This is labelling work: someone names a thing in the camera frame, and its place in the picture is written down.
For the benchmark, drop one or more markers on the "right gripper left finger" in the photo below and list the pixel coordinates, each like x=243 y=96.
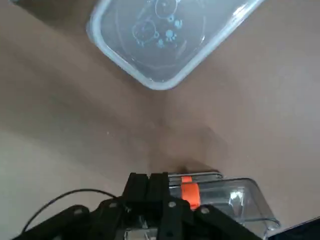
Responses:
x=135 y=187

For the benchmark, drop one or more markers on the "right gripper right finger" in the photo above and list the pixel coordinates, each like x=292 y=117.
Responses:
x=158 y=186

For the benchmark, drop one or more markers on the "clear plastic container lid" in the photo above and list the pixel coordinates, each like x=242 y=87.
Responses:
x=150 y=50

